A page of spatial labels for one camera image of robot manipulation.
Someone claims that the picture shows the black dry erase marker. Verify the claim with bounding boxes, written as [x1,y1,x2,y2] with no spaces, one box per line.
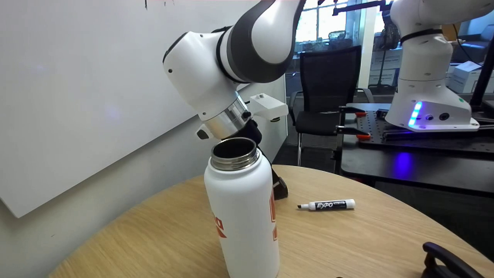
[296,197,358,213]

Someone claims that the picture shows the black office chair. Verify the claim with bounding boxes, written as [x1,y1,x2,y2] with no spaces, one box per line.
[287,44,375,166]

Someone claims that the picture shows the black tripod camera rig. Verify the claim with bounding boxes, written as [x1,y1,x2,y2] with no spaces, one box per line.
[316,0,407,50]

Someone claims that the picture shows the white steel water bottle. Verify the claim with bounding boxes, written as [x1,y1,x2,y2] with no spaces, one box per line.
[202,135,282,278]

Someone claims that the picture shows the black whiteboard eraser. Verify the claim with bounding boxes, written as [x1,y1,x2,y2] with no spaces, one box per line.
[272,174,290,202]

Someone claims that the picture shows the white cardboard box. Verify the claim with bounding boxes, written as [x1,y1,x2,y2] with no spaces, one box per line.
[446,58,483,95]

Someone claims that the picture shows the large white whiteboard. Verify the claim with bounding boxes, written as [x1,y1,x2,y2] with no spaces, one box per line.
[0,0,261,220]

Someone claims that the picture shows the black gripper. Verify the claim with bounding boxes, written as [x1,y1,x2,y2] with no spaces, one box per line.
[221,117,284,182]

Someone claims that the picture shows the black orange-handled clamp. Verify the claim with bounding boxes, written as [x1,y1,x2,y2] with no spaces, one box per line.
[335,123,373,143]
[336,105,369,118]

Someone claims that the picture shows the black stand pole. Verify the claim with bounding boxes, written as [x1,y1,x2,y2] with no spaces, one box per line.
[469,35,494,114]

